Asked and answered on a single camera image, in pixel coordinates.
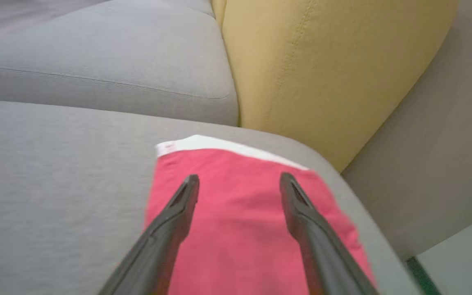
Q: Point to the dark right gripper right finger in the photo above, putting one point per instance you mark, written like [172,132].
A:
[318,241]

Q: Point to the yellow sofa cushion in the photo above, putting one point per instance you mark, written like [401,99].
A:
[330,65]

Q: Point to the grey stitched sofa cushion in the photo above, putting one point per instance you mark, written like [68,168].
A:
[109,49]

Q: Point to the red white sports jersey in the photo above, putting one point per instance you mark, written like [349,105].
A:
[240,221]

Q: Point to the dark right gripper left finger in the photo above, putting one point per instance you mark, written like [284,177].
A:
[160,241]

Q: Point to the large grey sofa seat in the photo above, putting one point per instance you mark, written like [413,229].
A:
[55,196]

